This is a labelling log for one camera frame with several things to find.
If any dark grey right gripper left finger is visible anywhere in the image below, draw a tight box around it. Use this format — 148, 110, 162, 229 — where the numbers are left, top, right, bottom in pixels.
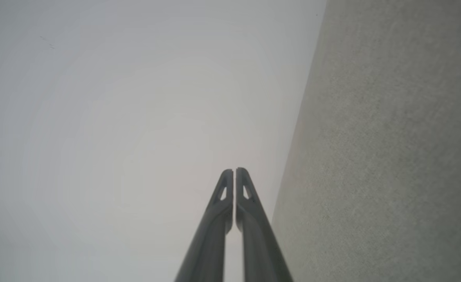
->
175, 169, 234, 282

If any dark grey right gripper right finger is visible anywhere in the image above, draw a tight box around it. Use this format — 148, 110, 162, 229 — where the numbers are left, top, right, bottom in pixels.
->
236, 167, 294, 282

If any grey fabric sofa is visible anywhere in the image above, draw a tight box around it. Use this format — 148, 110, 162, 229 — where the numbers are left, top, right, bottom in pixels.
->
271, 0, 461, 282

